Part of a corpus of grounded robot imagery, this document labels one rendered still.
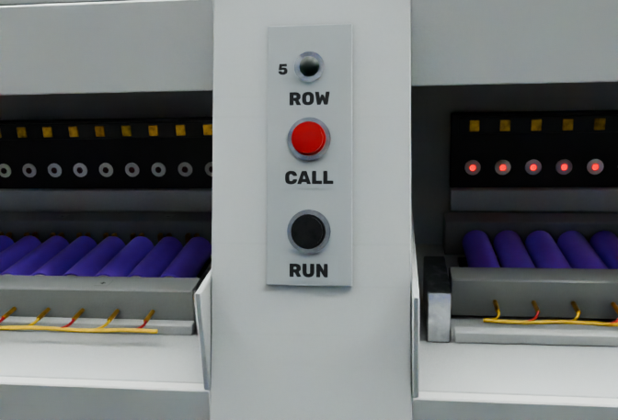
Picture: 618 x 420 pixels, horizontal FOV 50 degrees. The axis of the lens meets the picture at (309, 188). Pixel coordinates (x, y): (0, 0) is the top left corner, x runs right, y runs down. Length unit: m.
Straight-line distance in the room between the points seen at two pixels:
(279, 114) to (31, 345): 0.19
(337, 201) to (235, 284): 0.06
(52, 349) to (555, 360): 0.26
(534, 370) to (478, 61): 0.15
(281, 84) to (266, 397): 0.15
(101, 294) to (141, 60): 0.13
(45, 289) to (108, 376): 0.08
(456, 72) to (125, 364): 0.22
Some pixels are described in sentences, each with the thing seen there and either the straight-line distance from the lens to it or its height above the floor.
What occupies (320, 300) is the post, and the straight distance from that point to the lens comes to 0.31.
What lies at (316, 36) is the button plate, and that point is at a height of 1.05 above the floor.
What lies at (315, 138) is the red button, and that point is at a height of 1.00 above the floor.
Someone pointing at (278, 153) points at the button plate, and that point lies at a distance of 0.31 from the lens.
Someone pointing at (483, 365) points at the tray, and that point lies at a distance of 0.34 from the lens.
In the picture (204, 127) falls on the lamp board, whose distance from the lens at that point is 0.48.
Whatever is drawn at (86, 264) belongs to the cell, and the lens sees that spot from 0.44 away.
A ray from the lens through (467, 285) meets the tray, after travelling 0.38.
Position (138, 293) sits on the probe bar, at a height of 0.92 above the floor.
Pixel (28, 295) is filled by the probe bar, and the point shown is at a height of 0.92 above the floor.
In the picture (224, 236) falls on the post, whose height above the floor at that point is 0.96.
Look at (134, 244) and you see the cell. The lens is 0.46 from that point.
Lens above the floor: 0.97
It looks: 3 degrees up
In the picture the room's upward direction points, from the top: straight up
